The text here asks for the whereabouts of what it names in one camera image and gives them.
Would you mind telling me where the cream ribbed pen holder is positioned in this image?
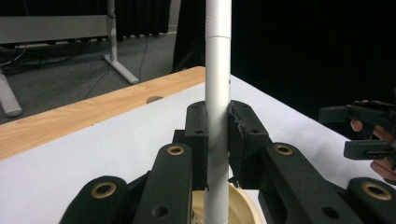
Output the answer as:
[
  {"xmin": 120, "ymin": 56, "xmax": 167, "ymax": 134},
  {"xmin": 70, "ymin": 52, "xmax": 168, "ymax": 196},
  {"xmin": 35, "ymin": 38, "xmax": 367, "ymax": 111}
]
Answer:
[{"xmin": 190, "ymin": 181, "xmax": 264, "ymax": 224}]

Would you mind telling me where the thin black floor cable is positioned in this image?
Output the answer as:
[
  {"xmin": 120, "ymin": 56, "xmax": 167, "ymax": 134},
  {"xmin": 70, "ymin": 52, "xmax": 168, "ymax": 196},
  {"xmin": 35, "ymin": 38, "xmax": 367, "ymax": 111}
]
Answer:
[{"xmin": 84, "ymin": 34, "xmax": 151, "ymax": 101}]

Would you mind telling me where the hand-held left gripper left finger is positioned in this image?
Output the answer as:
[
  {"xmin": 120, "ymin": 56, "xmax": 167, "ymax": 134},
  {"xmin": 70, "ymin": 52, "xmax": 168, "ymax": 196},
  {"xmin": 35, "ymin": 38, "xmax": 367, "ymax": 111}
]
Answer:
[{"xmin": 172, "ymin": 100, "xmax": 209, "ymax": 191}]

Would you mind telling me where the white cable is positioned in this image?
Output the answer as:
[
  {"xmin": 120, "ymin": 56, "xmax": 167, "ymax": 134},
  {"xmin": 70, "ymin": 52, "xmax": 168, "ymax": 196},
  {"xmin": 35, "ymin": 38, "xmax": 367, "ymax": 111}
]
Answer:
[{"xmin": 0, "ymin": 43, "xmax": 29, "ymax": 68}]

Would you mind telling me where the white metal stand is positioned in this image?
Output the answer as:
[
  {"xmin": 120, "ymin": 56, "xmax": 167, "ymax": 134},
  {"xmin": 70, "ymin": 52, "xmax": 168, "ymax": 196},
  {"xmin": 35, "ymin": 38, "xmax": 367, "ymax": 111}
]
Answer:
[{"xmin": 0, "ymin": 0, "xmax": 141, "ymax": 119}]

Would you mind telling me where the white pen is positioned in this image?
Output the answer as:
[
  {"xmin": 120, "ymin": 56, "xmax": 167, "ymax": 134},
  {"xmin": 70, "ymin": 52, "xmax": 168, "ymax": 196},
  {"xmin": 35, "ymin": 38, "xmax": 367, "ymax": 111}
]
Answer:
[{"xmin": 203, "ymin": 0, "xmax": 233, "ymax": 224}]

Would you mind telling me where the black curtain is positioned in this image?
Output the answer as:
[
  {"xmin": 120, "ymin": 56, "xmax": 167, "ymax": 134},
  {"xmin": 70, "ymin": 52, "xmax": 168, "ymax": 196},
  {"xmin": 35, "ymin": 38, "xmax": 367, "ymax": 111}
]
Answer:
[{"xmin": 114, "ymin": 0, "xmax": 173, "ymax": 40}]

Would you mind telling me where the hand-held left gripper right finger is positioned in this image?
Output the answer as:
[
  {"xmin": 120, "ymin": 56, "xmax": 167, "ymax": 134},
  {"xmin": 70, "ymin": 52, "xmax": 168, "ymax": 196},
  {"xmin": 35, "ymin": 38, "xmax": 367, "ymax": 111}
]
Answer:
[{"xmin": 227, "ymin": 99, "xmax": 273, "ymax": 190}]

